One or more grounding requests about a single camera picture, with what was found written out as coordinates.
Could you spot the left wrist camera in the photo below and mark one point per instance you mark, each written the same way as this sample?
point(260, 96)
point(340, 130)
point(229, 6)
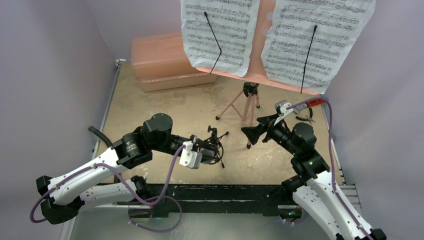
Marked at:
point(190, 158)

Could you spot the silver adjustable wrench red handle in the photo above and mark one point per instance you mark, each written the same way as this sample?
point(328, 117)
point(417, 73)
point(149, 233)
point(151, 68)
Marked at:
point(308, 104)

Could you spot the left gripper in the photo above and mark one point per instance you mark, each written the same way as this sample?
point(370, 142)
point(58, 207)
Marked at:
point(199, 144)

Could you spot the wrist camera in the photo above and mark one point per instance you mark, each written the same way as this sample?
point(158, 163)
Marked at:
point(283, 109)
point(190, 158)

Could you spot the sheet music page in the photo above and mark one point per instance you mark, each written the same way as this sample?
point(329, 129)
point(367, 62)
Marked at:
point(218, 34)
point(309, 40)

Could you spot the aluminium table frame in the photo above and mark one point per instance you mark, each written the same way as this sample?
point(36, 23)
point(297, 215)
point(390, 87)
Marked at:
point(313, 190)

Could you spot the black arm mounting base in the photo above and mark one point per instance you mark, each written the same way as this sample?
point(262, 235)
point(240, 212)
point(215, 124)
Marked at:
point(267, 200)

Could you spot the pink plastic storage box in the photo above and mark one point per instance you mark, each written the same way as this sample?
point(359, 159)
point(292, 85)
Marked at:
point(159, 62)

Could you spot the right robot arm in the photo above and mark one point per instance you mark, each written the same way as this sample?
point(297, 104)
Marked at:
point(314, 188)

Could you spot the black microphone tripod stand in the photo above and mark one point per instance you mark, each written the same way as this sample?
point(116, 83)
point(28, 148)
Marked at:
point(217, 146)

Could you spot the purple glitter microphone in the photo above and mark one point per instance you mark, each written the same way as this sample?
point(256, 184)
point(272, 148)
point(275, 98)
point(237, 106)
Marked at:
point(207, 157)

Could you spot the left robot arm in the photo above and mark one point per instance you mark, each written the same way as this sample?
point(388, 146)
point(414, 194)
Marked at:
point(63, 197)

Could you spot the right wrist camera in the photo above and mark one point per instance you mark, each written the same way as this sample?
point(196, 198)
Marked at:
point(283, 109)

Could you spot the red handled pliers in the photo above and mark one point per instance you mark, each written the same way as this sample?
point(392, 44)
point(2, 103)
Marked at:
point(306, 118)

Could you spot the pink music stand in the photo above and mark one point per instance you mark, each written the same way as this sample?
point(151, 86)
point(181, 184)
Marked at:
point(256, 74)

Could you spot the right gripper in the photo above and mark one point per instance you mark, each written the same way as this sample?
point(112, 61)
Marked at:
point(269, 128)

